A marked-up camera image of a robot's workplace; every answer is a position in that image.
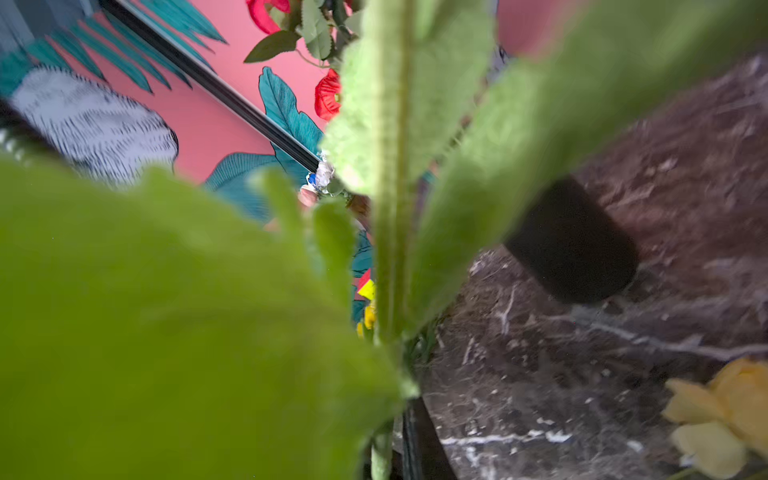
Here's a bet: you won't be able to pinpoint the black vase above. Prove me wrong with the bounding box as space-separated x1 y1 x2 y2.
503 176 639 304

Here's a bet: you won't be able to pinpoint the red blue rose bunch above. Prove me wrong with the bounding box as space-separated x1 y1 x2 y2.
244 0 365 121

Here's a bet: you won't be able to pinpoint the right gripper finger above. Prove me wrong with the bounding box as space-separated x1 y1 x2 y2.
402 397 457 480

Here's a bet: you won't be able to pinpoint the white purple hydrangea bunch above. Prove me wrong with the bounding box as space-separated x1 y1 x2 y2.
304 160 335 195

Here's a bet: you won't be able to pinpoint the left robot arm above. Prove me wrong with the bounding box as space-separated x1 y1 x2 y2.
1 100 57 164

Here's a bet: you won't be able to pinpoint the red yellow cube block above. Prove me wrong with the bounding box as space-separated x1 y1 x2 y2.
355 269 376 301

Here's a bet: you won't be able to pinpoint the black left frame post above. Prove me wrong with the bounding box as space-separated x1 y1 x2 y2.
99 1 319 172

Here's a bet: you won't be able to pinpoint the yellow rose bunch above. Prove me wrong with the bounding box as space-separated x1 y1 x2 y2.
662 358 767 479

